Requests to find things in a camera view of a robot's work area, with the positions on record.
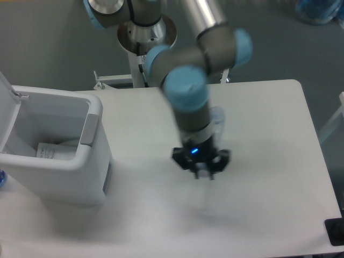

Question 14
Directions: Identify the white open trash can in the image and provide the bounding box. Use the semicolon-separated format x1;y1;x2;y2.
1;76;112;205

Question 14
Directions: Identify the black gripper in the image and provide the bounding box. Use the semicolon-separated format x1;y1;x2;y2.
171;136;231;180

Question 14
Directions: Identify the crushed clear plastic bottle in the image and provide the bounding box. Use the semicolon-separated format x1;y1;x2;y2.
198;106;225;178

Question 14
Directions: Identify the black device at table edge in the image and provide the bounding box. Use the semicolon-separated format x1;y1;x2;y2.
325;218;343;246

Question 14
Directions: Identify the blue plastic bag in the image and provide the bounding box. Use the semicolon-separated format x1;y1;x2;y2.
295;0;343;25

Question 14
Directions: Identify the white plastic packaging bag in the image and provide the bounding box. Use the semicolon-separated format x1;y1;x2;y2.
36;142;77;160

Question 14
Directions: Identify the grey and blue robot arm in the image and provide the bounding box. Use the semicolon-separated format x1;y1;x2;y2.
83;1;253;179

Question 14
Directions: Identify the white frame at right edge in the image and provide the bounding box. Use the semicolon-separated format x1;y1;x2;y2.
318;92;343;144

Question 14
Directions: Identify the blue bottle cap at left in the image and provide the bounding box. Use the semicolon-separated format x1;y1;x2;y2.
0;169;8;188

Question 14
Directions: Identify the white metal base frame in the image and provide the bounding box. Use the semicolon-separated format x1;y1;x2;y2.
92;61;232;91

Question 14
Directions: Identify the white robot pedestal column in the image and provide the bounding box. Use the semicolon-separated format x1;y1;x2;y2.
127;52;149;88

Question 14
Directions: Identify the black cable on pedestal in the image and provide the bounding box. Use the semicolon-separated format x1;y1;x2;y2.
136;42;149;88

